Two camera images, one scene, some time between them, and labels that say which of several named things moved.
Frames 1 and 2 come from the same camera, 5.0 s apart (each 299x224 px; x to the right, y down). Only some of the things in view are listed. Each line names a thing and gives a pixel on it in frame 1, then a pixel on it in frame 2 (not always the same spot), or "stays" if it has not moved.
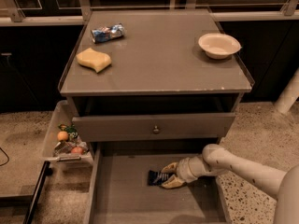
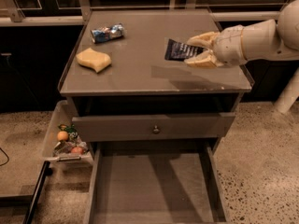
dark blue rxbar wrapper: x=156 y=178 -> x=179 y=52
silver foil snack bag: x=64 y=147 stays
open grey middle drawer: x=118 y=190 stays
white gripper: x=186 y=170 -> x=230 y=46
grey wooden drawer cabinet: x=152 y=81 stays
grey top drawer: x=153 y=127 stays
